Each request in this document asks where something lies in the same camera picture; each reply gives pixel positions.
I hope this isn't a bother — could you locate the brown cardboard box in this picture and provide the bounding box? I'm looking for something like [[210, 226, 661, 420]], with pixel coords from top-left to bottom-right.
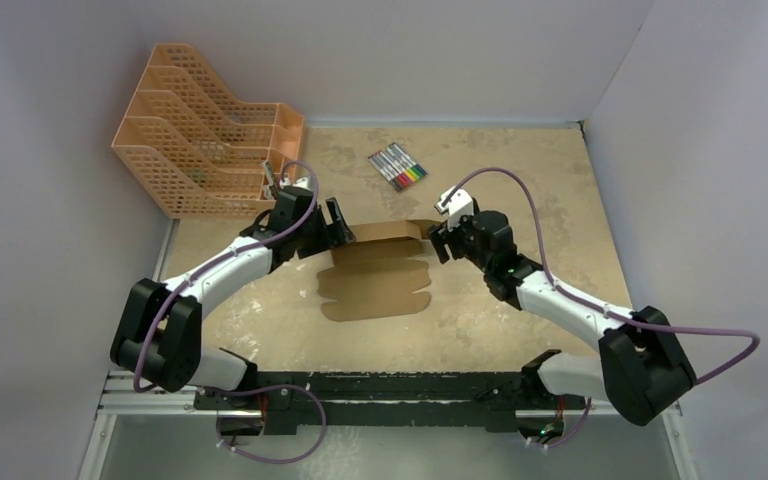
[[317, 219, 434, 322]]

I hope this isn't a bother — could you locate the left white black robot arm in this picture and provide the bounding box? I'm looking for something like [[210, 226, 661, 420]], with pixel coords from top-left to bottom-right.
[[110, 186, 355, 409]]

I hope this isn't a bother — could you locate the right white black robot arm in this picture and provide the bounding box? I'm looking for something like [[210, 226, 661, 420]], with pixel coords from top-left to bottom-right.
[[428, 210, 698, 426]]

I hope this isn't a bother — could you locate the pack of coloured markers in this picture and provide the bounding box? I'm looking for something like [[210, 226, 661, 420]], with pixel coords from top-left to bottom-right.
[[367, 142, 428, 192]]

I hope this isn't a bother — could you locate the orange plastic file rack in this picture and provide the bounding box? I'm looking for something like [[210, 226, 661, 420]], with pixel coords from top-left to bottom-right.
[[111, 43, 305, 219]]

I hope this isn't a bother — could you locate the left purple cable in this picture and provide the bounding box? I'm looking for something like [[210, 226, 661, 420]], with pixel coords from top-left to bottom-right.
[[132, 160, 329, 465]]

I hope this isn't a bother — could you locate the purple cable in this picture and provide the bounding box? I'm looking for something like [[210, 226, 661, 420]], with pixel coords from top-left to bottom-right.
[[132, 160, 329, 465], [440, 166, 762, 452]]

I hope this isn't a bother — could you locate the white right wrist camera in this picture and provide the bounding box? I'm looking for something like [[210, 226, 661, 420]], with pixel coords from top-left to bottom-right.
[[434, 187, 477, 231]]

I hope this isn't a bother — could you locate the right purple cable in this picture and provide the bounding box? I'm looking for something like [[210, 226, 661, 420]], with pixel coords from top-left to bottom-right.
[[440, 166, 762, 452]]

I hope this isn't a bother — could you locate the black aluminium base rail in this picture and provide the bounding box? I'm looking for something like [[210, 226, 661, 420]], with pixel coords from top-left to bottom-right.
[[100, 367, 589, 436]]

